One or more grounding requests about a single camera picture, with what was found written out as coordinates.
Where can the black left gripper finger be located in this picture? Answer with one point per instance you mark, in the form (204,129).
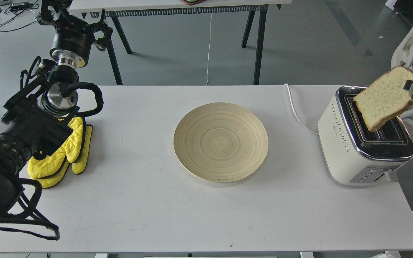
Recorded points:
(101,26)
(55,13)

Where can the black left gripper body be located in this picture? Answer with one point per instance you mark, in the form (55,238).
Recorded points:
(74,39)

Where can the slice of bread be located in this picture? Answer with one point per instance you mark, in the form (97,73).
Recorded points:
(385,98)

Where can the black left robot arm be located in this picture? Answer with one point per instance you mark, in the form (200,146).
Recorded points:
(37,117)

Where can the cream white toaster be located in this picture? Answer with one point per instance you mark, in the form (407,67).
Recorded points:
(355,156)

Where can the brown object on back table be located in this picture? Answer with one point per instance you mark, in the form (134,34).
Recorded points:
(192,2)

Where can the yellow oven mitt upper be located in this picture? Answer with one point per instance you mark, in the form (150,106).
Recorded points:
(69,151)

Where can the yellow oven mitt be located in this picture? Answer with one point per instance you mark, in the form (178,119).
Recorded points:
(69,151)
(77,167)

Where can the yellow oven mitt lower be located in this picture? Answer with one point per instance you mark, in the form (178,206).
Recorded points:
(77,167)

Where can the round wooden plate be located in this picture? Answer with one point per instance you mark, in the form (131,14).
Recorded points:
(221,142)

